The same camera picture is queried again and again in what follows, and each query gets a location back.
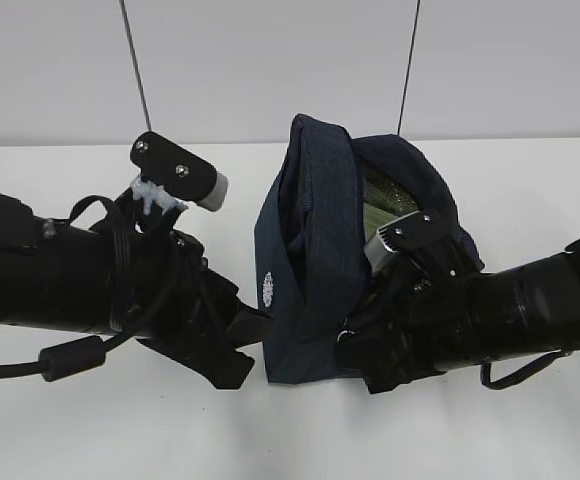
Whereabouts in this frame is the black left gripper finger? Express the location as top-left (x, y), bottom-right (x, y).
top-left (226, 304), bottom-right (273, 346)
top-left (138, 338), bottom-right (255, 390)

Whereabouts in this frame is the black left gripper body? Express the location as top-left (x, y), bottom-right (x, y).
top-left (114, 199), bottom-right (243, 350)

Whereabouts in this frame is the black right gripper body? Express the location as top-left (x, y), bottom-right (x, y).
top-left (334, 249), bottom-right (475, 394)

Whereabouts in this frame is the dark blue insulated lunch bag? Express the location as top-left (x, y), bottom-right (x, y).
top-left (254, 114), bottom-right (484, 386)

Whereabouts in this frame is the green lid glass food container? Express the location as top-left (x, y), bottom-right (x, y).
top-left (363, 203), bottom-right (396, 240)

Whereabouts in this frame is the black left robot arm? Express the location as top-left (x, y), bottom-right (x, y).
top-left (0, 191), bottom-right (272, 390)

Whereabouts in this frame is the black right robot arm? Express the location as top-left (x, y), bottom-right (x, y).
top-left (334, 237), bottom-right (580, 394)

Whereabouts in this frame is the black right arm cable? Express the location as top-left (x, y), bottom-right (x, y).
top-left (479, 349), bottom-right (576, 390)

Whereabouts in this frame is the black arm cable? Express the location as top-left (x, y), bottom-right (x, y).
top-left (0, 195), bottom-right (181, 384)
top-left (479, 349), bottom-right (576, 390)

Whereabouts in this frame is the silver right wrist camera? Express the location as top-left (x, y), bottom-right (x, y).
top-left (364, 210), bottom-right (452, 275)

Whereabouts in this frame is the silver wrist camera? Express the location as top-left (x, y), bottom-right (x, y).
top-left (364, 210), bottom-right (452, 275)
top-left (130, 131), bottom-right (229, 212)

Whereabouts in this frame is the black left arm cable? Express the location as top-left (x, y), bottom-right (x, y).
top-left (0, 195), bottom-right (181, 384)

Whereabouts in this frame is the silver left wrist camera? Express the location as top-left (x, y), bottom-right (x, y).
top-left (130, 131), bottom-right (229, 212)

